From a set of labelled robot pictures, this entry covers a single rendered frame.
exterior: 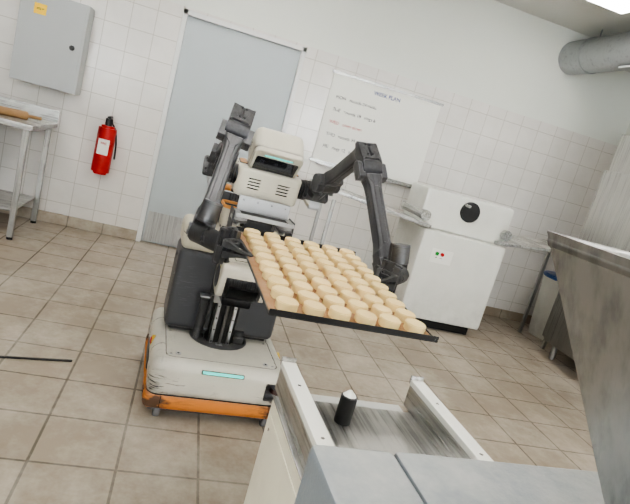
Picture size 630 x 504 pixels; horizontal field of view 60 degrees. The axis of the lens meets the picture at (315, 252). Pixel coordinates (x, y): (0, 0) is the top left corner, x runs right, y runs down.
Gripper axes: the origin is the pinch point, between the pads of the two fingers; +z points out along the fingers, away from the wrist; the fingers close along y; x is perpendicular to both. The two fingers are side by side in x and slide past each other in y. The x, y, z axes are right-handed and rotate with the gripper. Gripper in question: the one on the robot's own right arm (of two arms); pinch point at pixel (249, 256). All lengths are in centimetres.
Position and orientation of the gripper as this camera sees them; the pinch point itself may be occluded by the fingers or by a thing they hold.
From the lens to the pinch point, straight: 144.8
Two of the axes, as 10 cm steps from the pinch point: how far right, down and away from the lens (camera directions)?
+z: 8.3, 3.5, -4.3
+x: 4.8, -0.7, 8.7
